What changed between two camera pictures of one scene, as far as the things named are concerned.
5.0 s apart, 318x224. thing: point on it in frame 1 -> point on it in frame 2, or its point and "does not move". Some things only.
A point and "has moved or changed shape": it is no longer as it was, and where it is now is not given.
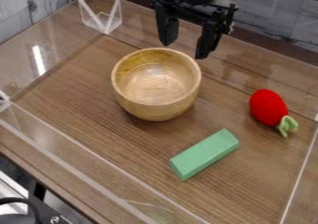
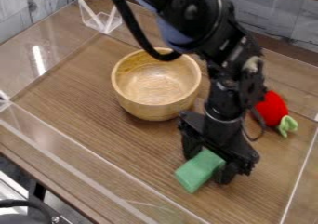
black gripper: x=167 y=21 -> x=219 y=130
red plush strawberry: x=270 y=110 does not move
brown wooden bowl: x=157 y=84 does not move
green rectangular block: x=197 y=157 has moved or changed shape
